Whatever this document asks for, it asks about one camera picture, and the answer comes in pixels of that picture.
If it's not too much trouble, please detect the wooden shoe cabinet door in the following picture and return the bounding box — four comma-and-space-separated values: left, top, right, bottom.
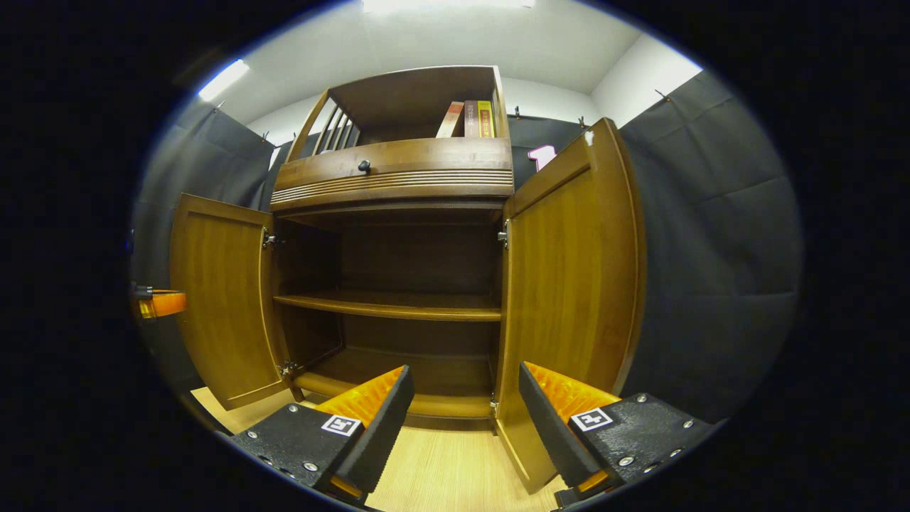
169, 193, 294, 411
493, 117, 648, 495

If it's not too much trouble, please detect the black backdrop cloth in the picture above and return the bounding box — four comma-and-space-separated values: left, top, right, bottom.
132, 68, 804, 424

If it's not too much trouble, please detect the wooden drawer front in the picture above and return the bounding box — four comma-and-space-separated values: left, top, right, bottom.
270, 137, 515, 213

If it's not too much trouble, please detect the small ceiling light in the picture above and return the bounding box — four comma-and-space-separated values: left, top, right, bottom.
198, 58, 251, 102

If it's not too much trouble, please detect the wooden inner shelf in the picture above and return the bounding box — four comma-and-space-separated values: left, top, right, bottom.
274, 290, 503, 322

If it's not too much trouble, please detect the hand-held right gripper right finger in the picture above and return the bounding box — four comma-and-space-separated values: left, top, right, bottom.
518, 361, 715, 502

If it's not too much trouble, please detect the long ceiling light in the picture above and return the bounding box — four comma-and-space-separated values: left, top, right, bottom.
363, 0, 537, 14

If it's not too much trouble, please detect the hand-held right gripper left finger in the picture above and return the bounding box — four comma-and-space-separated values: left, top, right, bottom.
229, 364, 415, 507

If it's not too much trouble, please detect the tan book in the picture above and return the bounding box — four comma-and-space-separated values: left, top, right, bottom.
435, 101, 466, 139

